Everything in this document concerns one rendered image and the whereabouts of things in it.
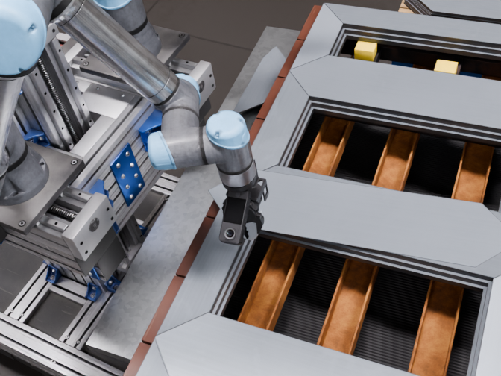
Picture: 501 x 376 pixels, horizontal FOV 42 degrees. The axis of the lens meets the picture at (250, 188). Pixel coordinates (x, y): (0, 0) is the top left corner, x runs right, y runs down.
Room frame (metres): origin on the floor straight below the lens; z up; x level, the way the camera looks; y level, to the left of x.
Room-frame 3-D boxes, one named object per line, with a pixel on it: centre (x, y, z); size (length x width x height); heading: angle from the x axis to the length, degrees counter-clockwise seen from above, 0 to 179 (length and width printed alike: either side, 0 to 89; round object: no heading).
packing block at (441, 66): (1.41, -0.63, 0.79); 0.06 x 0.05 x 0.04; 60
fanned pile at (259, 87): (1.61, -0.13, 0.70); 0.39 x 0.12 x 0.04; 150
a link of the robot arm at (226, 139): (0.87, 0.03, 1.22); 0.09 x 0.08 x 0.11; 84
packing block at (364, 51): (1.56, -0.43, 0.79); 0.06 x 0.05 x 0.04; 60
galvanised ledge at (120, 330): (1.32, 0.07, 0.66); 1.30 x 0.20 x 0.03; 150
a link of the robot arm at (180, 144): (0.90, 0.12, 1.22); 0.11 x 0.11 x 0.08; 84
